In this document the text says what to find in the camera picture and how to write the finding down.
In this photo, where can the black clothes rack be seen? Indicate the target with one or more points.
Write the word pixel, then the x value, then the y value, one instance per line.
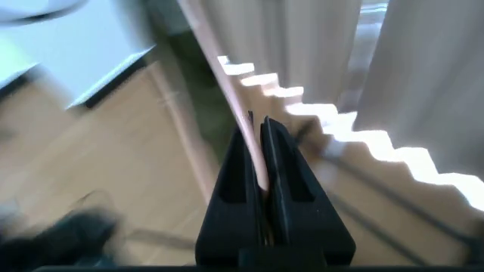
pixel 397 198

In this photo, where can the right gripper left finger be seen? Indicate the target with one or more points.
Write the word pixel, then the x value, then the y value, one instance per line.
pixel 230 219

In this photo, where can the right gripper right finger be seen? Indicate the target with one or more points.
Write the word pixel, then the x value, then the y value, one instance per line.
pixel 302 219

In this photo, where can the pink clothes hanger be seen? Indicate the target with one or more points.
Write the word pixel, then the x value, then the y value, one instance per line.
pixel 230 87

